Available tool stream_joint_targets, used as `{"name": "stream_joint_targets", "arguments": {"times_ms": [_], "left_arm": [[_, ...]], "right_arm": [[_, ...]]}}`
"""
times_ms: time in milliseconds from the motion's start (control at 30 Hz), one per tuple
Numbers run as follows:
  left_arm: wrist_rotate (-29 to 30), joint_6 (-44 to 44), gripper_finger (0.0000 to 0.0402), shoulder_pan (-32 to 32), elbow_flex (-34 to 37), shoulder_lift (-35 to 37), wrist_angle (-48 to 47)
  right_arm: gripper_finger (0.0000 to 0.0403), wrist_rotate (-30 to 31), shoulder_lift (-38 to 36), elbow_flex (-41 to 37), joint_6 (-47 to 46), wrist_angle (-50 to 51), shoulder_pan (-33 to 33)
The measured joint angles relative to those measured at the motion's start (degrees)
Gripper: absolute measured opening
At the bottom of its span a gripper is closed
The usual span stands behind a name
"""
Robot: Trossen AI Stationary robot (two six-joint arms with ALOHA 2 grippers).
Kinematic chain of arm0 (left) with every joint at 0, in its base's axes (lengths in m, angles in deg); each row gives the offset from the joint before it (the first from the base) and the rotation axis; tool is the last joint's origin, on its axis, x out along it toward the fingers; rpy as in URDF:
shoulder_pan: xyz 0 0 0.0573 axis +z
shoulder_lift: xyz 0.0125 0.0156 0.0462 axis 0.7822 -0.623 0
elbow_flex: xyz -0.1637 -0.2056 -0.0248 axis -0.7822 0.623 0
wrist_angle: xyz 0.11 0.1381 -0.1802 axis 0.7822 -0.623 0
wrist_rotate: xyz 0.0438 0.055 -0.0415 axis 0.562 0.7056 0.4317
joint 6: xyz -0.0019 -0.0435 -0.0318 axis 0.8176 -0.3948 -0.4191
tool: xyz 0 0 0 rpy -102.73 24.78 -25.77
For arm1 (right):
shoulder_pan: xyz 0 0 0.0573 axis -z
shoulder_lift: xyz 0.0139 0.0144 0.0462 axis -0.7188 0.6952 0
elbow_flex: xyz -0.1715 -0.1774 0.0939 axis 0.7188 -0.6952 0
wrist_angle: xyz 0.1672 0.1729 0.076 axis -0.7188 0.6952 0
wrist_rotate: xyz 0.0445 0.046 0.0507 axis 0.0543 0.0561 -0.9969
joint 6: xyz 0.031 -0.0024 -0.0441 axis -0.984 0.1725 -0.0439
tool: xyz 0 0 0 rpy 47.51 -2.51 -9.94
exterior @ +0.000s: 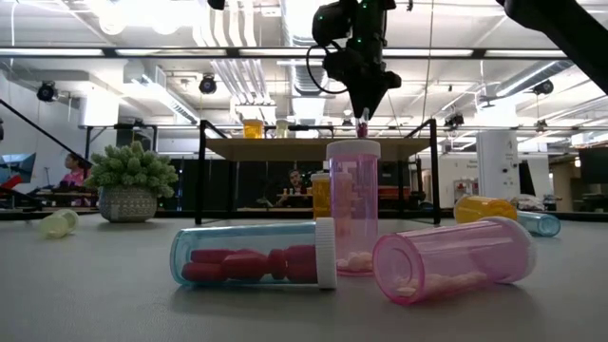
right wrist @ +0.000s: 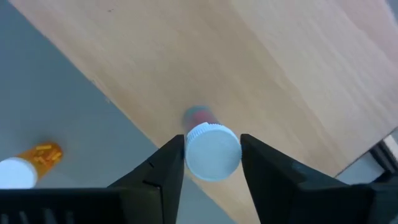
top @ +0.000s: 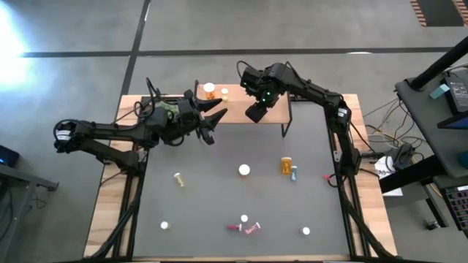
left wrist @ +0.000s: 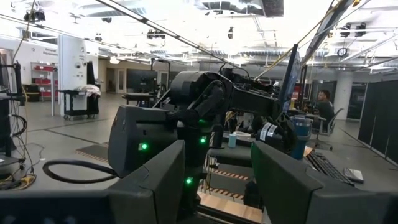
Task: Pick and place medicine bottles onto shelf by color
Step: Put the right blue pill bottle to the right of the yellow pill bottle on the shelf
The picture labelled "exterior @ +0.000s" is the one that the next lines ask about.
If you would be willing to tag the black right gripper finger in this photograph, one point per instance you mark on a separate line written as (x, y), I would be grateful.
(359, 100)
(375, 97)

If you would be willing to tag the small yellow pill bottle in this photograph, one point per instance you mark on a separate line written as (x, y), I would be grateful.
(282, 129)
(59, 224)

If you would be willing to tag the large orange pill bottle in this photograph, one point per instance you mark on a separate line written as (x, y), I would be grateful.
(252, 129)
(484, 209)
(321, 197)

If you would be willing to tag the pink pill bottle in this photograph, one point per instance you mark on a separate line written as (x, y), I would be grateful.
(451, 259)
(354, 209)

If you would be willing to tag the red vial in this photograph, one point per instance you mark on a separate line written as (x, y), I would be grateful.
(247, 256)

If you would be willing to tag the small blue pill bottle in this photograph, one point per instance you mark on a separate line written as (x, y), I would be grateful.
(541, 224)

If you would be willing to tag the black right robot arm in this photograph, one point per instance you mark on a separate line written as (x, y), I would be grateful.
(560, 33)

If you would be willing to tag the small wooden shelf table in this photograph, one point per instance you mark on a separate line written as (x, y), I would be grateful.
(285, 149)

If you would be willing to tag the person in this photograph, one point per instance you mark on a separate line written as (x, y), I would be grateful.
(295, 186)
(74, 176)

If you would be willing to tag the white square pillar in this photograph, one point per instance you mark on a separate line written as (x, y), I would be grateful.
(498, 171)

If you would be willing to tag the black ceiling spotlight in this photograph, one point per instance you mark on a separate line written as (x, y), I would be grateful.
(46, 91)
(207, 84)
(543, 87)

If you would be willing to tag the black monitor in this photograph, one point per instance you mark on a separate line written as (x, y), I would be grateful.
(594, 164)

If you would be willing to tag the green succulent in patterned pot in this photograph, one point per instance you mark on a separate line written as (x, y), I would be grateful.
(128, 204)

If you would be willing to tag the gray table mat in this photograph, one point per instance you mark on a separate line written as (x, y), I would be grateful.
(95, 294)

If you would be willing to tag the monitor with blue screen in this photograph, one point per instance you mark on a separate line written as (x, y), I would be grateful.
(16, 166)

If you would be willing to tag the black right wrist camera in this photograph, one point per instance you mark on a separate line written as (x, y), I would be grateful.
(332, 21)

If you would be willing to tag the black table frame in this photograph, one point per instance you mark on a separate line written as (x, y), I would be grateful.
(28, 213)

